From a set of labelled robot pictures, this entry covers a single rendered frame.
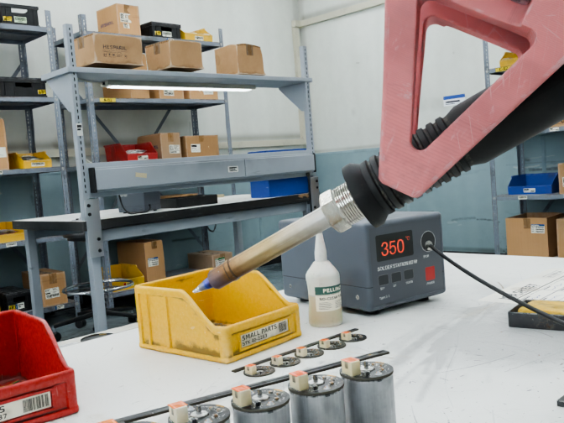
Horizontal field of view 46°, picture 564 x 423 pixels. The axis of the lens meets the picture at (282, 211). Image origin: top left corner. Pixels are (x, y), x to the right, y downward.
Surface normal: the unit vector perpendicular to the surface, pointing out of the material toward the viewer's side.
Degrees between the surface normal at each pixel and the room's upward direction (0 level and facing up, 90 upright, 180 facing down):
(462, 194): 90
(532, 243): 89
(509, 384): 0
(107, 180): 90
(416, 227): 90
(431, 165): 99
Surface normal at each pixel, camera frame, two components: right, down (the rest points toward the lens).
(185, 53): 0.73, 0.01
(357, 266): -0.81, 0.11
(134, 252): -0.66, 0.14
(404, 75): -0.38, 0.41
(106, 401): -0.08, -0.99
